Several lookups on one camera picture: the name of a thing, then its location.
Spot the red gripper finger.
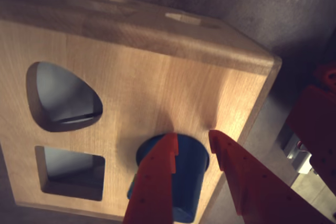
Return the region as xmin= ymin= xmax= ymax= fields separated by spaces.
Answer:
xmin=208 ymin=129 xmax=334 ymax=224
xmin=122 ymin=132 xmax=179 ymax=224

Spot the blue cylinder block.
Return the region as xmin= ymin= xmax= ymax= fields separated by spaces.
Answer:
xmin=127 ymin=133 xmax=211 ymax=223

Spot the wooden shape sorter box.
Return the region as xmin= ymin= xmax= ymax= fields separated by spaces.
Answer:
xmin=0 ymin=0 xmax=283 ymax=222

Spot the aluminium profile rail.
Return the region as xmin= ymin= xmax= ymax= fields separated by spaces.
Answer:
xmin=277 ymin=123 xmax=314 ymax=175

